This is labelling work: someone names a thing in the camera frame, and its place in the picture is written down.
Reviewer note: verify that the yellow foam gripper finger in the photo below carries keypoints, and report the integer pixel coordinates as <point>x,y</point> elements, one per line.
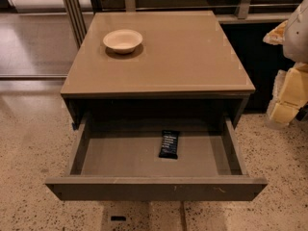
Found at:
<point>276,35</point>
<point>289,94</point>

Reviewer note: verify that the dark blue rxbar wrapper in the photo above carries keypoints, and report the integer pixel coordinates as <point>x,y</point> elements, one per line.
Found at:
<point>169,144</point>

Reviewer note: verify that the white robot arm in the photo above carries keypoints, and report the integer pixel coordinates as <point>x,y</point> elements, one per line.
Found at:
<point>295,44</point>

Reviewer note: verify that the grey cabinet with counter top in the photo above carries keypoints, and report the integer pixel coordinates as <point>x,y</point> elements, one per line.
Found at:
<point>183,54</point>

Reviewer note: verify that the open grey top drawer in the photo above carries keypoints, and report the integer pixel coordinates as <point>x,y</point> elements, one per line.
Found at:
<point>118,160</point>

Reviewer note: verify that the white paper bowl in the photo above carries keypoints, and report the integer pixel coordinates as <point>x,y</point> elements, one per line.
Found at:
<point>123,41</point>

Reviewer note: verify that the metal shelf frame rail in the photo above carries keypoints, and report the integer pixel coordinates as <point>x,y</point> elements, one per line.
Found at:
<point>227,11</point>

